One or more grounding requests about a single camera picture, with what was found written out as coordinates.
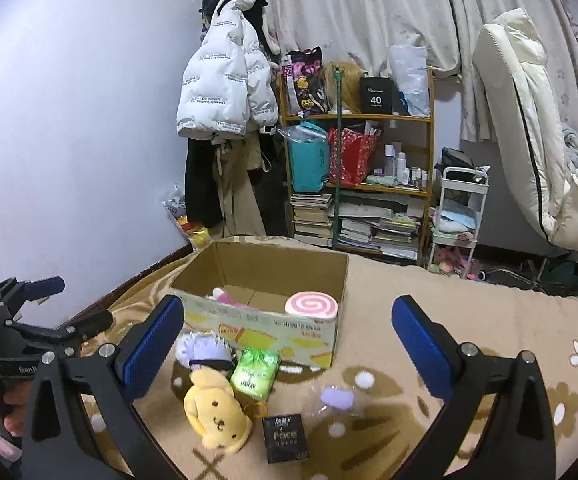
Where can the white trolley cart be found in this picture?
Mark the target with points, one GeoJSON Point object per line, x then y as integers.
{"type": "Point", "coordinates": [456, 174]}

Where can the pink swirl roll plush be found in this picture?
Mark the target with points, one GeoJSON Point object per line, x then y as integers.
{"type": "Point", "coordinates": [311, 305]}

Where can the person's left hand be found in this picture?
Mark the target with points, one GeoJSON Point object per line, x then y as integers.
{"type": "Point", "coordinates": [15, 407]}

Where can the dark hanging cloth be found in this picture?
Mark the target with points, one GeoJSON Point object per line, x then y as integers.
{"type": "Point", "coordinates": [274, 195]}

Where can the black hanging coat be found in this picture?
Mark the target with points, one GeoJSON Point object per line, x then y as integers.
{"type": "Point", "coordinates": [201, 185]}

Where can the white puffer jacket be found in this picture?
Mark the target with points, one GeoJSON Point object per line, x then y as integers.
{"type": "Point", "coordinates": [214, 85]}

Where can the printed cardboard box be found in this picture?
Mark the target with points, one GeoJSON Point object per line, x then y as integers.
{"type": "Point", "coordinates": [269, 330]}

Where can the purple item in clear bag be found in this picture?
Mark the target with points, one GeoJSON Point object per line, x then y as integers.
{"type": "Point", "coordinates": [336, 395]}

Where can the black box with white print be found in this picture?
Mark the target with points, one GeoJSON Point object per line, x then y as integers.
{"type": "Point", "coordinates": [379, 95]}

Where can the beige printed blanket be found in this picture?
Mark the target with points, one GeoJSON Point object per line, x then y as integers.
{"type": "Point", "coordinates": [494, 310]}

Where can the white plastic bag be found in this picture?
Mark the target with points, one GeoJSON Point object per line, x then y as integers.
{"type": "Point", "coordinates": [411, 75]}

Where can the stack of books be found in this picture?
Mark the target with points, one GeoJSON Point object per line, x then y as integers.
{"type": "Point", "coordinates": [311, 220]}

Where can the green pole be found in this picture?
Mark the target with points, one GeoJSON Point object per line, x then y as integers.
{"type": "Point", "coordinates": [339, 160]}

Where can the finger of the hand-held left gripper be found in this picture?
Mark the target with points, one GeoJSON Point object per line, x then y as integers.
{"type": "Point", "coordinates": [44, 287]}
{"type": "Point", "coordinates": [69, 331]}

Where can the pink plush toy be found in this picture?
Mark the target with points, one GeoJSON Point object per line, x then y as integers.
{"type": "Point", "coordinates": [229, 296]}

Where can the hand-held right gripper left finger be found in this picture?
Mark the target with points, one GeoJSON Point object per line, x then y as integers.
{"type": "Point", "coordinates": [151, 345]}

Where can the colourful printed bag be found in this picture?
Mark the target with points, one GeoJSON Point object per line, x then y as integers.
{"type": "Point", "coordinates": [304, 85]}

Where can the blonde wig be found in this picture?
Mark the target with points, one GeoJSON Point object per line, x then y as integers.
{"type": "Point", "coordinates": [351, 85]}

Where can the yellow dog plush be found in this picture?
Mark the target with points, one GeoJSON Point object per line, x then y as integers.
{"type": "Point", "coordinates": [216, 410]}

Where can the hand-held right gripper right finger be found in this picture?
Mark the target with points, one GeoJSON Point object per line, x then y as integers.
{"type": "Point", "coordinates": [419, 340]}

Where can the wooden shelf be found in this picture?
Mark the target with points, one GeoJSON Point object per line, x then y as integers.
{"type": "Point", "coordinates": [369, 117]}

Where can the white recliner chair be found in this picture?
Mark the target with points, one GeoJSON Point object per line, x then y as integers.
{"type": "Point", "coordinates": [514, 110]}

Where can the pile of books and papers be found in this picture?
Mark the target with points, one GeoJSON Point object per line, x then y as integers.
{"type": "Point", "coordinates": [384, 235]}

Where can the plastic bag of toys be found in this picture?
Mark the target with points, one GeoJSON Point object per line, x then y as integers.
{"type": "Point", "coordinates": [196, 232]}

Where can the pale floral curtain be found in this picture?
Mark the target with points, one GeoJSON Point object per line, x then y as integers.
{"type": "Point", "coordinates": [369, 10]}

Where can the green tissue pack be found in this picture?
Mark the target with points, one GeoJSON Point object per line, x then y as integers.
{"type": "Point", "coordinates": [254, 375]}

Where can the group of cosmetic bottles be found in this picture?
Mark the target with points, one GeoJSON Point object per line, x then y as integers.
{"type": "Point", "coordinates": [401, 165]}

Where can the white-haired plush doll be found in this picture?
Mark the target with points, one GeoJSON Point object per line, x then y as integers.
{"type": "Point", "coordinates": [204, 347]}

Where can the red patterned bag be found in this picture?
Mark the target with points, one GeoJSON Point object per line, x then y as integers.
{"type": "Point", "coordinates": [351, 160]}

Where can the teal bag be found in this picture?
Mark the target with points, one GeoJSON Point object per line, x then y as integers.
{"type": "Point", "coordinates": [306, 165]}

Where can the small black box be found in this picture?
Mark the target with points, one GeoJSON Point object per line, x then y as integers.
{"type": "Point", "coordinates": [284, 437]}

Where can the beige hanging trousers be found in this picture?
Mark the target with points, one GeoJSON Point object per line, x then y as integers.
{"type": "Point", "coordinates": [236, 195]}

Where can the light blue cloth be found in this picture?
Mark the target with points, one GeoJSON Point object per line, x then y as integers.
{"type": "Point", "coordinates": [456, 217]}

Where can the black bag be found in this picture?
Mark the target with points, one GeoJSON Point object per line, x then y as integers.
{"type": "Point", "coordinates": [456, 157]}

